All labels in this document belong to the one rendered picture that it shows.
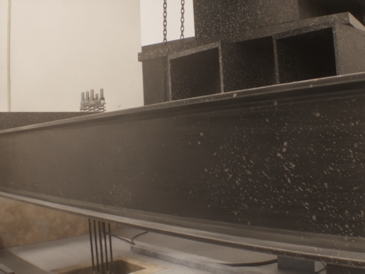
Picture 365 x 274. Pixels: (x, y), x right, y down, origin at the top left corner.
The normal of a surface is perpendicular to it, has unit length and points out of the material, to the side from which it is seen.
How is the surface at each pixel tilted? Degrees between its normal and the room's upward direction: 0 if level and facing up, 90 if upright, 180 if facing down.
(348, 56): 90
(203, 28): 90
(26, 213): 90
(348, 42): 90
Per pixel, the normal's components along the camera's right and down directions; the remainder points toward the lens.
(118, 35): 0.67, -0.06
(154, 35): -0.74, 0.02
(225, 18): -0.58, 0.01
